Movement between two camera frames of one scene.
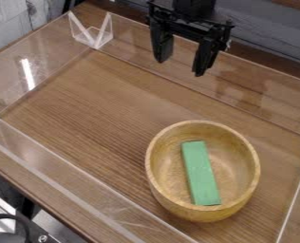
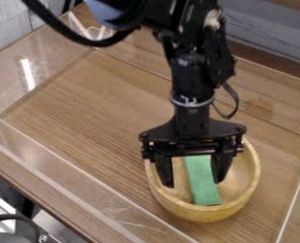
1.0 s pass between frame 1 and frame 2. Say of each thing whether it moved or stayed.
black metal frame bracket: stayed
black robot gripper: moved
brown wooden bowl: stayed
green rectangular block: stayed
